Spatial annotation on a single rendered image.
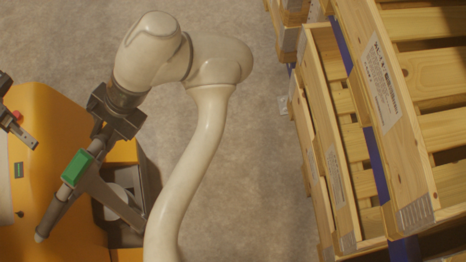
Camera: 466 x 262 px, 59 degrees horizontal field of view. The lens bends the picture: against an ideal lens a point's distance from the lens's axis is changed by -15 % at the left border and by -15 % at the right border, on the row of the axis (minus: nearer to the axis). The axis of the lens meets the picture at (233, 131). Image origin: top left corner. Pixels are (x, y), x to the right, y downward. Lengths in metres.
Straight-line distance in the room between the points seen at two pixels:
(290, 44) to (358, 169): 0.75
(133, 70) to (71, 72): 1.98
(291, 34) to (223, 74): 1.23
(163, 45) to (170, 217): 0.31
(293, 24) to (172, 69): 1.24
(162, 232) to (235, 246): 1.52
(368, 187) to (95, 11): 2.05
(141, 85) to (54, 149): 0.93
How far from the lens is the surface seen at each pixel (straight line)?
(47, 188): 1.69
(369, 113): 1.20
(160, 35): 0.83
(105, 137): 1.10
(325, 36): 1.77
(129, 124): 1.00
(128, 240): 2.14
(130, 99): 0.94
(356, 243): 1.46
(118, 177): 2.21
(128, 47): 0.86
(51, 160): 1.74
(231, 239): 2.38
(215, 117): 0.93
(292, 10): 1.96
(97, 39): 2.90
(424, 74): 1.27
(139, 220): 1.93
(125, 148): 2.19
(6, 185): 1.71
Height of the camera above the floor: 2.36
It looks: 70 degrees down
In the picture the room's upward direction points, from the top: 1 degrees counter-clockwise
